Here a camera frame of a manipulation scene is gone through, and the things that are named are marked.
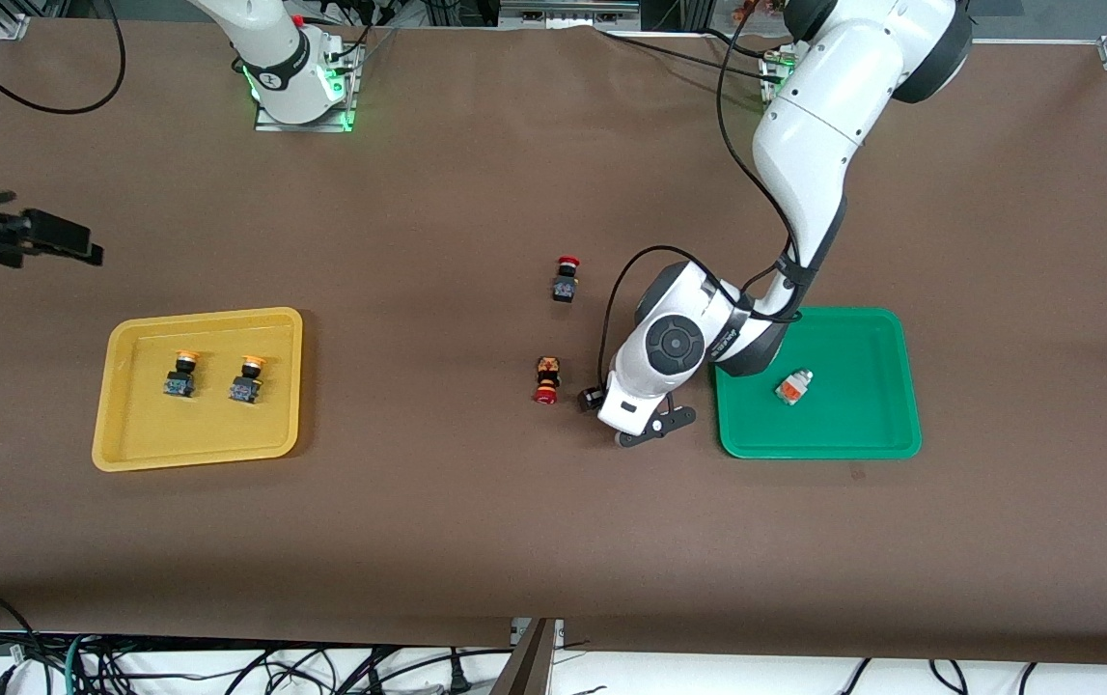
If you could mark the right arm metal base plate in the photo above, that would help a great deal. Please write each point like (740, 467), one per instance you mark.
(268, 124)

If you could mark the red button orange black body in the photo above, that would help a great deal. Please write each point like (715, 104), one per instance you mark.
(546, 378)

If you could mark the red mushroom button black body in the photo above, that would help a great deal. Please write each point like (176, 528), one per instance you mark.
(566, 285)

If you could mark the yellow plastic tray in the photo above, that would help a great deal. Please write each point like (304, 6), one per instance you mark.
(196, 434)

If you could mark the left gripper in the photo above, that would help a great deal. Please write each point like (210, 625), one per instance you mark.
(593, 398)

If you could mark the green plastic tray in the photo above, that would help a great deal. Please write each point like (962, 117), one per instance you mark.
(852, 425)

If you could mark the brown table cover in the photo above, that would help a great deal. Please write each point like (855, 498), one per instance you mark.
(553, 541)

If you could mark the yellow mushroom push button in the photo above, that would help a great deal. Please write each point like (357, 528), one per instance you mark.
(246, 384)
(181, 378)

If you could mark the grey metal rail box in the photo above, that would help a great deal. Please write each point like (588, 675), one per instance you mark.
(567, 12)

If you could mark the grey metal table leg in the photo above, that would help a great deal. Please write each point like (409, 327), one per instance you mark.
(534, 666)

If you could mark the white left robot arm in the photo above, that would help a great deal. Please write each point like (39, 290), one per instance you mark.
(833, 116)

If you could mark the white button orange block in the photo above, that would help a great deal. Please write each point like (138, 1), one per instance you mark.
(792, 388)

